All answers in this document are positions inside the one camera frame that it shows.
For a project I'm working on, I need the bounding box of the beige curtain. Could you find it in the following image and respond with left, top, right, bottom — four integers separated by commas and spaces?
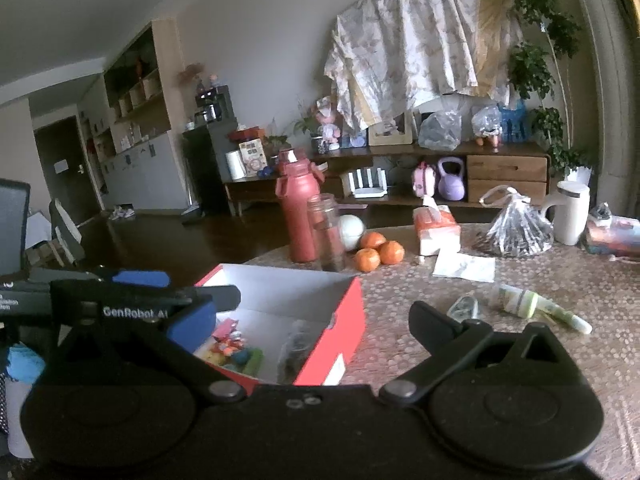
564, 0, 640, 213

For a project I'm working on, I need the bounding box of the white router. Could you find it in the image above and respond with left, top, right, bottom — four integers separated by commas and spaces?
349, 167, 390, 198

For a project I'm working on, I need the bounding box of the white paper napkin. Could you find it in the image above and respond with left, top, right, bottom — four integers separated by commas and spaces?
432, 251, 496, 282

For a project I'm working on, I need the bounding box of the red and orange toy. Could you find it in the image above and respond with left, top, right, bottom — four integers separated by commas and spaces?
214, 332, 251, 357

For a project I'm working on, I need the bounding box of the wall shelf unit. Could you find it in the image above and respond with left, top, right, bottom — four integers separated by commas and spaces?
76, 20, 187, 212

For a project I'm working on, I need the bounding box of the dark door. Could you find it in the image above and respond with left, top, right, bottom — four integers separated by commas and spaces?
34, 115, 104, 227

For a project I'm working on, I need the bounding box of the grey-blue oval scale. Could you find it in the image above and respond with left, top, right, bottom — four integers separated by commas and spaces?
446, 294, 481, 322

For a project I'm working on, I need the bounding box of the person's left forearm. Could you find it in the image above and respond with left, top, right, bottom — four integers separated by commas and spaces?
0, 375, 34, 459

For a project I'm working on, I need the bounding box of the black coffee machine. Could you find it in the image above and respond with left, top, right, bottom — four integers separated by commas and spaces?
194, 85, 236, 126

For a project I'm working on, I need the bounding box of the purple kettlebell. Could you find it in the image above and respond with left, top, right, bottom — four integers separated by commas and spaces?
437, 156, 469, 200

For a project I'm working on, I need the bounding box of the red thermos bottle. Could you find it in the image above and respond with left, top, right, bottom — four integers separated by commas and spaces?
274, 147, 326, 264

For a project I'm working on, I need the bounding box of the white kettle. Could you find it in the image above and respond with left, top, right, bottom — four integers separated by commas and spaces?
538, 180, 592, 246

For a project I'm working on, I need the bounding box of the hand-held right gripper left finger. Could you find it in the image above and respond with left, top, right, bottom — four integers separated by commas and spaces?
45, 301, 249, 404

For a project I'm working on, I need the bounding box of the white round ball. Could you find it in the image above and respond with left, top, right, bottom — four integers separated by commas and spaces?
338, 214, 365, 252

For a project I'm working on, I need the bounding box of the green and white tube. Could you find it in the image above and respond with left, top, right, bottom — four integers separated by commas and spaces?
537, 304, 594, 335

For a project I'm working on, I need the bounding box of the black side cabinet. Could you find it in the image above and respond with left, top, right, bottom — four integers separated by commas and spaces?
181, 120, 239, 217

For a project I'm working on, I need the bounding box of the small potted plant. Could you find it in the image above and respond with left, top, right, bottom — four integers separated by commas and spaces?
292, 101, 327, 155

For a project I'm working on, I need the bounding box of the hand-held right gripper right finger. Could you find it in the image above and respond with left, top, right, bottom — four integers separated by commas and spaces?
378, 301, 584, 404

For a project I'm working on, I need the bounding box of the red cardboard box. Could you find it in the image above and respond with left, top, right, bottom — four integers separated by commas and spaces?
193, 263, 366, 387

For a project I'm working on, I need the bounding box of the orange tissue pack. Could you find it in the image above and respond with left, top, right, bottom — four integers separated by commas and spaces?
412, 195, 462, 256

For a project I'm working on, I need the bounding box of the paper towel roll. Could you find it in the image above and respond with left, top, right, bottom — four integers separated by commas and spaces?
224, 149, 246, 181

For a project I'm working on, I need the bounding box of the wooden picture frame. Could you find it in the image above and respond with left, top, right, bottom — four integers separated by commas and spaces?
368, 109, 414, 147

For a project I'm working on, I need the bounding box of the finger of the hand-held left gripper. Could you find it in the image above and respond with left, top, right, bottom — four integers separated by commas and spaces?
192, 284, 242, 311
29, 268, 171, 289

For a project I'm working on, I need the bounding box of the pink binder clip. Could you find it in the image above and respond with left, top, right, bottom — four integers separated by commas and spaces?
215, 318, 242, 342

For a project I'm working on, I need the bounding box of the stack of coloured packets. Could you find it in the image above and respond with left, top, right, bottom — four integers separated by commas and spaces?
581, 203, 640, 257

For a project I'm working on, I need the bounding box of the pink doll figurine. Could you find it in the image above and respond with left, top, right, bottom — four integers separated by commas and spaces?
314, 97, 344, 151

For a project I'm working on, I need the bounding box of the person's left hand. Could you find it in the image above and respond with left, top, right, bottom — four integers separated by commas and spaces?
7, 342, 46, 384

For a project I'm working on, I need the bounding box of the tall green plant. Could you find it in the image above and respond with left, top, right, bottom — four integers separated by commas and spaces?
507, 0, 597, 182

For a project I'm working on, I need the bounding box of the wooden cabinet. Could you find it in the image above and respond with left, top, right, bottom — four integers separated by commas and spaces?
222, 139, 552, 217

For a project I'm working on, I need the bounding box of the green capped bottle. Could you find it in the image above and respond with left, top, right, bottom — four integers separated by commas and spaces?
487, 283, 540, 319

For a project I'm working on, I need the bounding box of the printed box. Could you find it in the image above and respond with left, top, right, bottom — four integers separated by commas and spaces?
238, 138, 266, 177

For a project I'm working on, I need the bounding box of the grey plastic bag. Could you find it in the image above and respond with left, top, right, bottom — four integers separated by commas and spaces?
418, 109, 462, 151

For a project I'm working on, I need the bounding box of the floral cloth cover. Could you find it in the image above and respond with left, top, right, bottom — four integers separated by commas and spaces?
323, 0, 512, 132

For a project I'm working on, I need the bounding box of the small clear plastic bag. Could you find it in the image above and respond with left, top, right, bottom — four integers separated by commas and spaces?
471, 104, 503, 141

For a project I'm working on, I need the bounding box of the pink toy bag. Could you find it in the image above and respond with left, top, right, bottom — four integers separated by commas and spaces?
412, 161, 439, 196

